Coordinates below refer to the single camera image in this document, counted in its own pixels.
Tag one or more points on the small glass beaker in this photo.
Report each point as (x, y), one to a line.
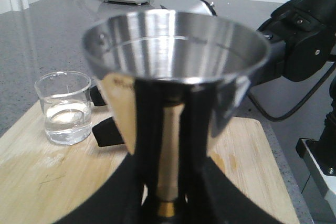
(64, 98)

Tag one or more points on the steel double jigger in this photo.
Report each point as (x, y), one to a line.
(173, 81)

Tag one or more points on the wooden cutting board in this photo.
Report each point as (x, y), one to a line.
(41, 181)

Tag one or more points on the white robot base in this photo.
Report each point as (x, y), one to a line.
(319, 189)

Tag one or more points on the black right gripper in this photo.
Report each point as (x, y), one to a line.
(302, 36)

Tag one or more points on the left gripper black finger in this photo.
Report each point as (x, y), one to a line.
(213, 198)
(96, 97)

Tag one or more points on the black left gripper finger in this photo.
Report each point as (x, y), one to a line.
(128, 196)
(107, 134)

